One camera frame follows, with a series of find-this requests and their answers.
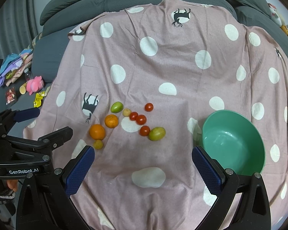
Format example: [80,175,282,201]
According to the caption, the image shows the large orange mandarin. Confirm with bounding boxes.
[89,124,106,140]

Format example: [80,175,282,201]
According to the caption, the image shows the small yellow kumquat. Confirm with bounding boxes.
[93,140,103,150]

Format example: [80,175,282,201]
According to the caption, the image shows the smaller orange mandarin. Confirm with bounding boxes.
[105,114,119,129]

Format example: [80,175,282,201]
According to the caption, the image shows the green oval fruit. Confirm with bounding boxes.
[110,101,124,113]

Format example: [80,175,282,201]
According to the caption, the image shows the yellow-green oval fruit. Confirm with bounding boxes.
[148,127,166,141]

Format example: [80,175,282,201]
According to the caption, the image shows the person's left hand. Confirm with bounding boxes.
[0,180,18,205]

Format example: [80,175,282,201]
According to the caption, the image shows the red snack packet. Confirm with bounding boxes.
[5,87,17,105]

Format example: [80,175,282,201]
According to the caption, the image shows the yellow snack packet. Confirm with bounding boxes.
[33,91,47,108]

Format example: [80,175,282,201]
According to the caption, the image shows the pink plush toy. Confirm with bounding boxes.
[26,76,44,95]

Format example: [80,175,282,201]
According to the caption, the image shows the plastic bottle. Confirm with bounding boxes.
[19,68,34,96]

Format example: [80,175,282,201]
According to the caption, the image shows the green plastic bowl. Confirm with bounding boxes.
[200,110,266,176]

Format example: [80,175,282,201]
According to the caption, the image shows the pile of folded clothes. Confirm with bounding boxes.
[0,48,33,87]

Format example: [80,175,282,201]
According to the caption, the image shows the small tan round fruit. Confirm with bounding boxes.
[122,108,132,117]

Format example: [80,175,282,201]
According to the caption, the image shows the left cherry tomato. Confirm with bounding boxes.
[129,112,138,121]

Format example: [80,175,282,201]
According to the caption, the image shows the cherry tomato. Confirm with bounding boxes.
[136,114,147,125]
[139,125,151,136]
[145,103,154,112]
[129,112,138,121]

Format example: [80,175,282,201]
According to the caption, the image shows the lower cherry tomato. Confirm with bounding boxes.
[139,125,151,136]

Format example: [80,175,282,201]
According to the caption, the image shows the middle cherry tomato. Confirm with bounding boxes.
[136,114,147,125]

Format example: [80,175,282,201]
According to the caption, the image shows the top cherry tomato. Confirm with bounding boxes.
[145,103,154,112]

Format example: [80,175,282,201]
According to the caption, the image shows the pink polka dot cloth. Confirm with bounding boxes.
[24,0,288,229]

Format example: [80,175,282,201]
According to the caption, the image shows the stuffed toys pile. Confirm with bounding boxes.
[268,3,288,36]

